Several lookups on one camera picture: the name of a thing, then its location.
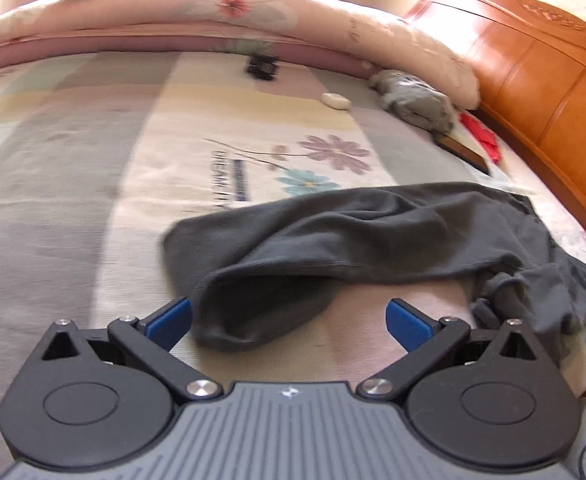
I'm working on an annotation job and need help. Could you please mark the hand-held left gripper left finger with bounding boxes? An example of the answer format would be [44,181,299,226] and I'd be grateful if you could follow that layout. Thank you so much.
[40,296,224,403]

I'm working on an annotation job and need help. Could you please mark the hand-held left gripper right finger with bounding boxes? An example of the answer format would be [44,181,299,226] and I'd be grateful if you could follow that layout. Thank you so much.
[357,297,541,403]

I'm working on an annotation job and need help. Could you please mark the dark grey pants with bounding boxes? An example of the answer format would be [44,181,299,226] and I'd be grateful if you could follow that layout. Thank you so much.
[162,181,586,365]

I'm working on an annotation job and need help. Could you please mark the black smartphone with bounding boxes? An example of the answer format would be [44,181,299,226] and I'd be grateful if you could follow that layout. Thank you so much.
[434,130,491,176]

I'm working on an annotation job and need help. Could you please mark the red folding fan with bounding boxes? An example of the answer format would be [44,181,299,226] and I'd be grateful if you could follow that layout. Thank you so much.
[460,112,501,163]

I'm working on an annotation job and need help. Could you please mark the folded grey cat-print garment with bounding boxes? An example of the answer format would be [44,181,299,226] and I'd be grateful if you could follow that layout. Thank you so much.
[369,69,458,133]

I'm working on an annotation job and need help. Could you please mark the wooden bed headboard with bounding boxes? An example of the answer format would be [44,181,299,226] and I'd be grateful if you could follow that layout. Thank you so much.
[404,0,586,401]

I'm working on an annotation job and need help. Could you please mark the black hair claw clip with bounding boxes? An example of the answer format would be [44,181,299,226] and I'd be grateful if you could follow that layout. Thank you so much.
[246,52,280,82]

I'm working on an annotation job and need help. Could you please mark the folded pink floral quilt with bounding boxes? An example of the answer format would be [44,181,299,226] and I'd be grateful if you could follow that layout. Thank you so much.
[0,0,481,111]

